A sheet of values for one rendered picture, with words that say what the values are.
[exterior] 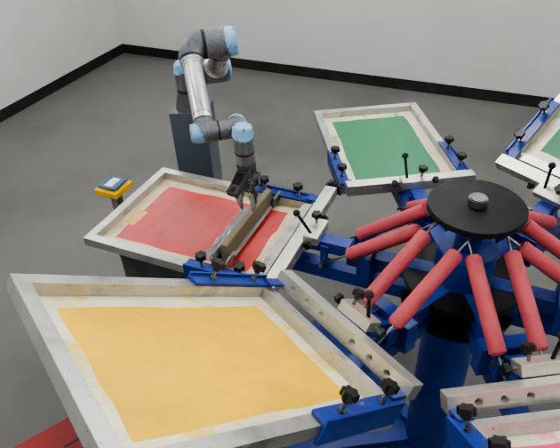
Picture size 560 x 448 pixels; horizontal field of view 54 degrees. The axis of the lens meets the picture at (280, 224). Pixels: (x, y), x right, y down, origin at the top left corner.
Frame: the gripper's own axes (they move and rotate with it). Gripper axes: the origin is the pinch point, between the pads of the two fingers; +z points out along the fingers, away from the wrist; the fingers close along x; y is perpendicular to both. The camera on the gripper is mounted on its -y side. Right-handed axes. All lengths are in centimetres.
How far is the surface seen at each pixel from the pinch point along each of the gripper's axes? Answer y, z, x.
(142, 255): -29.1, 10.9, 31.8
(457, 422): -70, -7, -92
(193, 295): -65, -18, -17
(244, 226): -5.3, 4.5, -1.4
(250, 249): -7.6, 13.8, -4.1
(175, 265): -29.1, 11.1, 16.8
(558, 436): -64, -5, -114
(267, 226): 8.6, 13.8, -4.1
